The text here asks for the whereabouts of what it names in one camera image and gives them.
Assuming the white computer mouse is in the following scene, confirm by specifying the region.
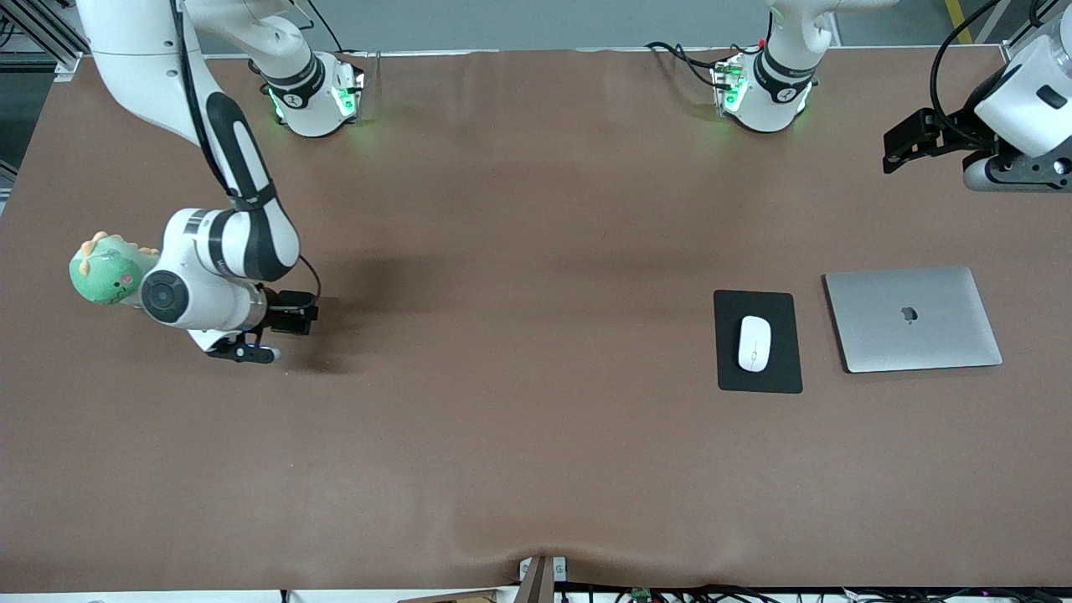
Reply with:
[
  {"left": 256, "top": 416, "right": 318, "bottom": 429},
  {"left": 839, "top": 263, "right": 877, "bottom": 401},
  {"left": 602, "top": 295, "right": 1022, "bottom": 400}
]
[{"left": 738, "top": 314, "right": 772, "bottom": 374}]

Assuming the black mouse pad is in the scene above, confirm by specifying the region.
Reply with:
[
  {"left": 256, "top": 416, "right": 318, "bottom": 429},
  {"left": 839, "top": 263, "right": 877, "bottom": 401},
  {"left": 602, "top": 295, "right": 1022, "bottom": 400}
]
[{"left": 713, "top": 290, "right": 804, "bottom": 394}]

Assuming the green dinosaur plush toy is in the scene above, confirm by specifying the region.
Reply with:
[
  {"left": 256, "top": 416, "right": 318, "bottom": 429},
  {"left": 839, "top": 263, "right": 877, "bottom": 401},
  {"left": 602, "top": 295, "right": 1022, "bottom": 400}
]
[{"left": 69, "top": 231, "right": 162, "bottom": 308}]

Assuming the silver laptop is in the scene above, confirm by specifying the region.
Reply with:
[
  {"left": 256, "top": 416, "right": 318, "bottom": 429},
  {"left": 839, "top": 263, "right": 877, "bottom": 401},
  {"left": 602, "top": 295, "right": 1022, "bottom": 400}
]
[{"left": 822, "top": 265, "right": 1004, "bottom": 374}]

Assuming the brown table cover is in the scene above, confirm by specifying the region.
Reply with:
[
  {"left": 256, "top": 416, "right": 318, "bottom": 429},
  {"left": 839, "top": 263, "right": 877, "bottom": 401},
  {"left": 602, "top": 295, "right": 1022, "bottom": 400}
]
[{"left": 0, "top": 46, "right": 1072, "bottom": 594}]

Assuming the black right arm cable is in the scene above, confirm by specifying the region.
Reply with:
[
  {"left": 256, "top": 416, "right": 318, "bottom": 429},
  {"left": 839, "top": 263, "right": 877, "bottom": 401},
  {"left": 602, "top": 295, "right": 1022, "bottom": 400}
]
[{"left": 170, "top": 0, "right": 323, "bottom": 299}]

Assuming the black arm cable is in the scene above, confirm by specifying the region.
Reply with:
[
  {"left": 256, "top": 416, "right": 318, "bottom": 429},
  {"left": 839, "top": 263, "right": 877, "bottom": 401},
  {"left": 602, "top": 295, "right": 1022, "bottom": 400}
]
[
  {"left": 170, "top": 0, "right": 323, "bottom": 299},
  {"left": 931, "top": 0, "right": 1010, "bottom": 135}
]

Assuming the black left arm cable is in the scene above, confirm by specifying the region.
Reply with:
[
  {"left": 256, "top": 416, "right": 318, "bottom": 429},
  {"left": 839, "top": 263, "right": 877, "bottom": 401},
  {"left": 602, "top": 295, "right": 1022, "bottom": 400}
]
[{"left": 931, "top": 0, "right": 1010, "bottom": 135}]

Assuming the aluminium frame profile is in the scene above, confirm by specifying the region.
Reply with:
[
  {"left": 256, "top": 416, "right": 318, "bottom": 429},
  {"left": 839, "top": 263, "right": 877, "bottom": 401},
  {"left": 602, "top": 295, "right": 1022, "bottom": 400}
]
[
  {"left": 1001, "top": 0, "right": 1072, "bottom": 65},
  {"left": 0, "top": 0, "right": 85, "bottom": 82}
]

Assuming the black power cable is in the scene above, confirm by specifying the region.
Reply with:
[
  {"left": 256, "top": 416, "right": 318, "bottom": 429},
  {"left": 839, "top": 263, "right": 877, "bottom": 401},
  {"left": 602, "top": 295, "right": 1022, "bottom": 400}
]
[{"left": 645, "top": 40, "right": 738, "bottom": 89}]

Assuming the thin black cable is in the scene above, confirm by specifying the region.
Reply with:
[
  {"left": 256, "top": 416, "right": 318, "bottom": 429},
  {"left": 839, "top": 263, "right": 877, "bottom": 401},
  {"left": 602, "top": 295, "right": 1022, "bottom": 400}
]
[{"left": 306, "top": 0, "right": 349, "bottom": 56}]

